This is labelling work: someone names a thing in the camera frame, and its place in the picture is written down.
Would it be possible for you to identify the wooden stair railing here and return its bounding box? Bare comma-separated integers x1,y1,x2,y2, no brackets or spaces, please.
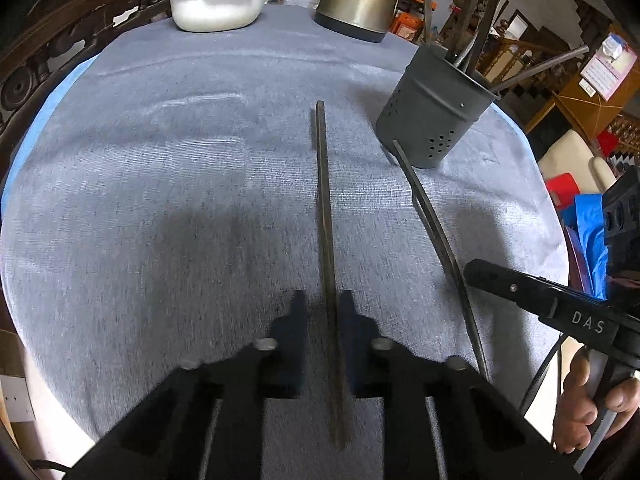
480,15,601,126

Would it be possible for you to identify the white wall socket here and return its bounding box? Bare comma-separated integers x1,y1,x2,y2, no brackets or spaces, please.
0,377,36,423

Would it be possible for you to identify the grey tablecloth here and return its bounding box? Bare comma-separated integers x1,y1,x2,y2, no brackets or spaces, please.
0,0,571,480

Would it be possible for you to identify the blue table cover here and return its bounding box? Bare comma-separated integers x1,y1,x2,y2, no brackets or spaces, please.
0,52,101,206

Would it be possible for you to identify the brass-coloured electric kettle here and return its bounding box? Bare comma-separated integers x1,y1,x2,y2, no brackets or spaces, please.
314,0,402,43

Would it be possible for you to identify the orange cardboard box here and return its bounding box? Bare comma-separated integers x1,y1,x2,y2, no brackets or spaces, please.
395,12,421,41

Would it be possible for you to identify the wall calendar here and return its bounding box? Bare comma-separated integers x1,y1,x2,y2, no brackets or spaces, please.
580,32,638,101

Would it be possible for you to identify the black cable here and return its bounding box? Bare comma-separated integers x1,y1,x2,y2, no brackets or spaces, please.
520,335,566,411

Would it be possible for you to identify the grey metal chopstick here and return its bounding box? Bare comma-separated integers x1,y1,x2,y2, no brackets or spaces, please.
421,0,435,47

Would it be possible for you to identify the white plastic bowl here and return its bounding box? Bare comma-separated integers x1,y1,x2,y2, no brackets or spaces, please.
166,0,277,32

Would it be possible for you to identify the blue plastic bag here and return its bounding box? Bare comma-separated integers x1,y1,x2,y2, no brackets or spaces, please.
560,194,608,301

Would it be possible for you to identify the person's right hand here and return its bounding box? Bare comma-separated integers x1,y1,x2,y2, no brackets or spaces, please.
552,347,638,453

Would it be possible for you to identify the carved dark wooden chair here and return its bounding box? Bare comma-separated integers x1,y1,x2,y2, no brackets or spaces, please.
0,0,173,161

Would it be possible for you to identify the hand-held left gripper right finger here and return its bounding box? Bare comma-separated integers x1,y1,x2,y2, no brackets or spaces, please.
339,290,583,480

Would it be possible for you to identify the dark grey utensil holder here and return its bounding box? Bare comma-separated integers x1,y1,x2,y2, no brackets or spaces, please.
375,44,501,170

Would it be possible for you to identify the red plastic stool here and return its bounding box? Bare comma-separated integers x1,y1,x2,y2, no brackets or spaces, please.
545,172,581,208

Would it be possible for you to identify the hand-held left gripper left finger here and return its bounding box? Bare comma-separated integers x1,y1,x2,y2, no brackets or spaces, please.
62,290,308,480

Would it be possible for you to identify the cream chair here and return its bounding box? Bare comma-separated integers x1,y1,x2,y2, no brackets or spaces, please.
537,130,618,196

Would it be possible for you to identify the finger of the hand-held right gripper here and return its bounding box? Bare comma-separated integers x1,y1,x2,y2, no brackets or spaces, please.
463,259,556,318

